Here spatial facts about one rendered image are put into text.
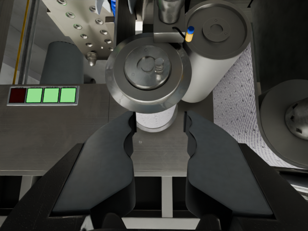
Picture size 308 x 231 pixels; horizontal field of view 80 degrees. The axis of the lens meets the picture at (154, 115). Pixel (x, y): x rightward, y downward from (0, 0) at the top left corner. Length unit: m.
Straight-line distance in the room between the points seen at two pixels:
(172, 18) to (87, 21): 0.33
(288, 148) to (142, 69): 0.26
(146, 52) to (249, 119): 0.21
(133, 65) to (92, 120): 0.39
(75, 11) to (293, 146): 0.55
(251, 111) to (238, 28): 0.15
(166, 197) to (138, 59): 0.45
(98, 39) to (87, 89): 0.18
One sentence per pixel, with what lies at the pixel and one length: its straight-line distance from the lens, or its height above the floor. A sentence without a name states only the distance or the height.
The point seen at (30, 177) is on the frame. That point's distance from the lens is 0.75.
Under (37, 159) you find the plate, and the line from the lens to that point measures 0.74.
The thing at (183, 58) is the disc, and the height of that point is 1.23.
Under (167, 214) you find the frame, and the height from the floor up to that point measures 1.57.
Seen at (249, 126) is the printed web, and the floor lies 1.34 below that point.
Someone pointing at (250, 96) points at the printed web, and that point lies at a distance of 0.36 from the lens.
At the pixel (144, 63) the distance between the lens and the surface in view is 0.31.
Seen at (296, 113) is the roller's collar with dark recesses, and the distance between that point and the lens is 0.34.
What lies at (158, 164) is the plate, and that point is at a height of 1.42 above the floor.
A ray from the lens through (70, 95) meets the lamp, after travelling 0.71.
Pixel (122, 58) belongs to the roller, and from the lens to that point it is 0.33.
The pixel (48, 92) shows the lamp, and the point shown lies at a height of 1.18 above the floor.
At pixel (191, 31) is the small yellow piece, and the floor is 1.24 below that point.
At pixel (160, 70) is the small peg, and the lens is 0.29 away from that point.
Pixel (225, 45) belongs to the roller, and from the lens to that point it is 0.36.
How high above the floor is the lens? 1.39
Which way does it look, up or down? 12 degrees down
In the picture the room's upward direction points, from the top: 180 degrees counter-clockwise
